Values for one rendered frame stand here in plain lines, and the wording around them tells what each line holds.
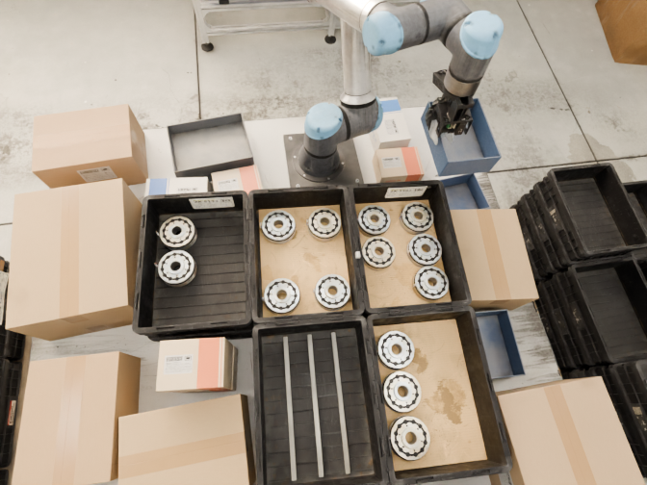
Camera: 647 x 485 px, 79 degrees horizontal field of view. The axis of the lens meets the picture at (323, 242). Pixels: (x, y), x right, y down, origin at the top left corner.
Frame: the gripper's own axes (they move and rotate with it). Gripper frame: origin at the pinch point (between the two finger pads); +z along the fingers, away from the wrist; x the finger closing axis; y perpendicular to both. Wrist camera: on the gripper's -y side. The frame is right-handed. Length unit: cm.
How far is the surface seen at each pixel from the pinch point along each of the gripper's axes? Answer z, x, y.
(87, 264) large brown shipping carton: 13, -99, 19
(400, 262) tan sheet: 28.0, -10.7, 25.4
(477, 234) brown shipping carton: 27.3, 15.0, 19.8
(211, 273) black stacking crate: 23, -68, 23
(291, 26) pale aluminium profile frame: 96, -32, -164
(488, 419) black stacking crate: 23, 2, 72
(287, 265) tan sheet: 25, -45, 23
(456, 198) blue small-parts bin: 43.3, 18.7, -1.1
